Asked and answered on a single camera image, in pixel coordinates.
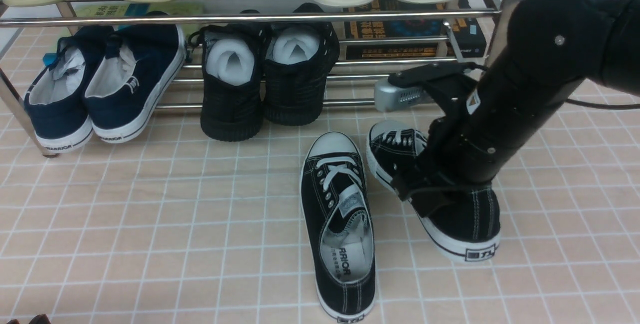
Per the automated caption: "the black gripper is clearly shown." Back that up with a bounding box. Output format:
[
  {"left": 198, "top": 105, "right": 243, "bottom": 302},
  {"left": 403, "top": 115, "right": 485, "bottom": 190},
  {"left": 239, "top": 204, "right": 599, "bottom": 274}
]
[{"left": 388, "top": 62, "right": 492, "bottom": 217}]

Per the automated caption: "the black white sneaker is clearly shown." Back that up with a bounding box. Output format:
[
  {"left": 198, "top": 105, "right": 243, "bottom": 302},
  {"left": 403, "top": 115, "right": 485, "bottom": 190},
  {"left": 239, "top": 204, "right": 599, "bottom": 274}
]
[
  {"left": 366, "top": 120, "right": 501, "bottom": 263},
  {"left": 300, "top": 131, "right": 377, "bottom": 324}
]

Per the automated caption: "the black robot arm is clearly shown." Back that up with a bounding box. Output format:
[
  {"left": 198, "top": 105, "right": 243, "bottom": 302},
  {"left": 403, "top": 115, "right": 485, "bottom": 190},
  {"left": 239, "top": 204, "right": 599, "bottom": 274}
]
[{"left": 387, "top": 0, "right": 639, "bottom": 215}]

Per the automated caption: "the silver metal shoe rack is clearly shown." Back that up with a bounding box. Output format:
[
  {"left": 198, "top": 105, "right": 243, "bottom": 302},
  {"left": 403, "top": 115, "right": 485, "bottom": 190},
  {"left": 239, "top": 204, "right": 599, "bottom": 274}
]
[{"left": 0, "top": 0, "right": 521, "bottom": 158}]

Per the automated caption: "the black book with orange text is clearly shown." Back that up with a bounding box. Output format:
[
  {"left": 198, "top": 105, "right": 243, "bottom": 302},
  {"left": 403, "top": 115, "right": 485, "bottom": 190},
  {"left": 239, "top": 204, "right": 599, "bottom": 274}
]
[{"left": 343, "top": 0, "right": 487, "bottom": 60}]

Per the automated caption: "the black knit shoe right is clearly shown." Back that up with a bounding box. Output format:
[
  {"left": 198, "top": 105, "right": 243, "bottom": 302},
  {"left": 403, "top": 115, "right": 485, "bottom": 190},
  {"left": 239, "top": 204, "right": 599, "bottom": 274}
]
[{"left": 263, "top": 22, "right": 341, "bottom": 126}]

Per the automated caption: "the black knit shoe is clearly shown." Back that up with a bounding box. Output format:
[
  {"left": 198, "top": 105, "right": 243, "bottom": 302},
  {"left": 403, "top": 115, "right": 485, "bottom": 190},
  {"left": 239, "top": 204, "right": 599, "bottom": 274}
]
[
  {"left": 188, "top": 23, "right": 270, "bottom": 142},
  {"left": 263, "top": 22, "right": 341, "bottom": 126}
]

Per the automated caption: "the black knit shoe left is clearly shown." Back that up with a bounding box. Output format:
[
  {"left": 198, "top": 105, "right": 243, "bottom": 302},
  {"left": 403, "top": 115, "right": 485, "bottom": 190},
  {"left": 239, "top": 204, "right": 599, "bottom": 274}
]
[{"left": 188, "top": 23, "right": 270, "bottom": 142}]

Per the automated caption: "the navy canvas shoe right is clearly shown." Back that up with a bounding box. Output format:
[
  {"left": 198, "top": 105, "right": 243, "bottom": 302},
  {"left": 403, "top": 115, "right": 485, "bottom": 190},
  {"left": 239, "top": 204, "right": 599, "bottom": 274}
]
[{"left": 83, "top": 24, "right": 187, "bottom": 143}]

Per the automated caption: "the navy canvas shoe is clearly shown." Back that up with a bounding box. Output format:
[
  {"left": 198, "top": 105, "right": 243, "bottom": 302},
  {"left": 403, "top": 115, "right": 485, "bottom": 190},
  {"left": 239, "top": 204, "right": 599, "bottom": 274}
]
[
  {"left": 83, "top": 24, "right": 187, "bottom": 143},
  {"left": 23, "top": 25, "right": 115, "bottom": 153}
]

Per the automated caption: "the navy canvas shoe left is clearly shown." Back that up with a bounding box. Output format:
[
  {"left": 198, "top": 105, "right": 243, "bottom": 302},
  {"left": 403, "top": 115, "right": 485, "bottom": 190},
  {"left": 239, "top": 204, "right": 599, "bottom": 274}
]
[{"left": 23, "top": 25, "right": 115, "bottom": 153}]

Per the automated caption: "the dark object bottom left corner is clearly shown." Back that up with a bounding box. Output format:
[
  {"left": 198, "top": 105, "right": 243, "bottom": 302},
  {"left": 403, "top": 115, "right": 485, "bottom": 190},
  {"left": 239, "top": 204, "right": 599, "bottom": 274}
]
[{"left": 6, "top": 314, "right": 51, "bottom": 324}]

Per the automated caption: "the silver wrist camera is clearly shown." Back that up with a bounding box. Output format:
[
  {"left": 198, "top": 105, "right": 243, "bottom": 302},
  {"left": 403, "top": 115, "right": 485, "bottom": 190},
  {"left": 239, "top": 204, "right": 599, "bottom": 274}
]
[{"left": 374, "top": 79, "right": 435, "bottom": 113}]

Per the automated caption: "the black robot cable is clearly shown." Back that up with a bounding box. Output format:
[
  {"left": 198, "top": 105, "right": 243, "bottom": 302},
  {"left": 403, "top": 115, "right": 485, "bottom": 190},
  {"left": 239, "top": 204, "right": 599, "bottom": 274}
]
[{"left": 565, "top": 97, "right": 640, "bottom": 111}]

